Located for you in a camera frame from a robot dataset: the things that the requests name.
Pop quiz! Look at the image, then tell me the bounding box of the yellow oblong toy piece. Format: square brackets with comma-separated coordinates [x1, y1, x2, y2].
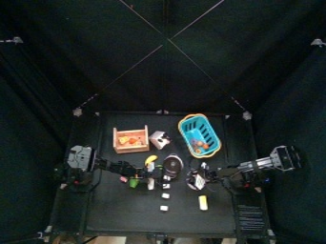
[198, 194, 210, 212]

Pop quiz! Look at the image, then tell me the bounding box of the black round pot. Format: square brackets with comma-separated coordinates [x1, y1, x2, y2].
[161, 154, 184, 179]

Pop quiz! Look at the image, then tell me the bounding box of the yellow toy banana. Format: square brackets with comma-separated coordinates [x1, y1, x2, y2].
[144, 154, 159, 167]

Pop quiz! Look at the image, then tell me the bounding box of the wooden crate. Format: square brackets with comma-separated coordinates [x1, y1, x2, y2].
[112, 124, 149, 154]

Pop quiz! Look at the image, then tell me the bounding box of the teal basket with orange rim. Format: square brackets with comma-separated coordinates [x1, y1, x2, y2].
[176, 113, 223, 159]

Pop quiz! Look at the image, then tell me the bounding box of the white knife block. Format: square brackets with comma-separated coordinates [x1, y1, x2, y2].
[148, 130, 172, 151]

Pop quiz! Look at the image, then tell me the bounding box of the white text label sticker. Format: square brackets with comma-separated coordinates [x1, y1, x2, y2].
[236, 204, 264, 233]

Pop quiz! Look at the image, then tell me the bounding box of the thin diagonal brace cord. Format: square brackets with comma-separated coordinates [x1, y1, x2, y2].
[119, 0, 248, 112]
[79, 0, 226, 109]

